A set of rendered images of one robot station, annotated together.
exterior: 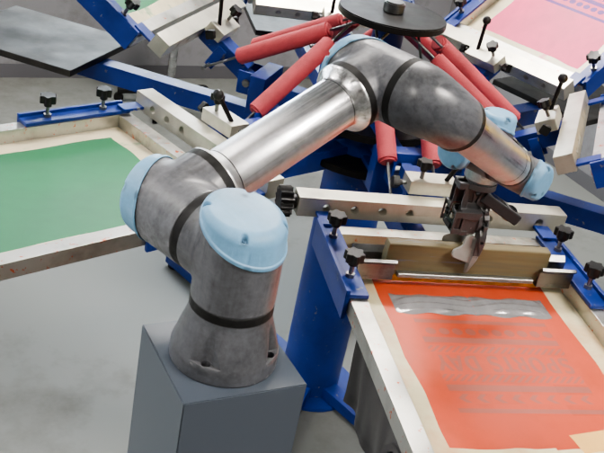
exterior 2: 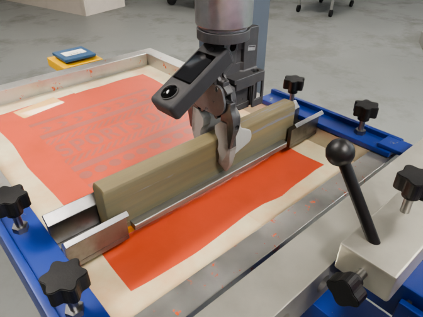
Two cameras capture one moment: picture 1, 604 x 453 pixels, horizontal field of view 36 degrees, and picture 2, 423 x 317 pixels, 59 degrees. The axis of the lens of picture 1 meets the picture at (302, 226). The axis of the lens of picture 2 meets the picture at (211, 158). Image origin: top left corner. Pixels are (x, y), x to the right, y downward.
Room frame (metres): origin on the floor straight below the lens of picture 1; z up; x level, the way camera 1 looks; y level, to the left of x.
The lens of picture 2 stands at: (2.26, -0.58, 1.35)
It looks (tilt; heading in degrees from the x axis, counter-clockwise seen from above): 34 degrees down; 155
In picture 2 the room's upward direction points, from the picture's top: straight up
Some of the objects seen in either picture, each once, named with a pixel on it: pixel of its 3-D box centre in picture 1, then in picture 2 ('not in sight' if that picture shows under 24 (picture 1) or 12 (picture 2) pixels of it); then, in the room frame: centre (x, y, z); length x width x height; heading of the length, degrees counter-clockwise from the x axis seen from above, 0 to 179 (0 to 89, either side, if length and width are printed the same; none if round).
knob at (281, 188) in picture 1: (289, 200); not in sight; (1.93, 0.04, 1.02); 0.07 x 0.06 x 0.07; 17
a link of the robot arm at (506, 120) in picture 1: (492, 137); not in sight; (1.80, -0.35, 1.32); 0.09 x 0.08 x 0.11; 142
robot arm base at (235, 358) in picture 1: (227, 324); not in sight; (1.06, 0.07, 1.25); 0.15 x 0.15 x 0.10
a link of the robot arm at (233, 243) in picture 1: (236, 249); not in sight; (1.07, 0.08, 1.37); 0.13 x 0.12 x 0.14; 52
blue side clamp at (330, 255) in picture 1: (338, 266); (320, 129); (1.75, -0.10, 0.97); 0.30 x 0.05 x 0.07; 17
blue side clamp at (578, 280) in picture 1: (568, 278); (50, 280); (1.91, -0.63, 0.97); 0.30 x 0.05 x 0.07; 17
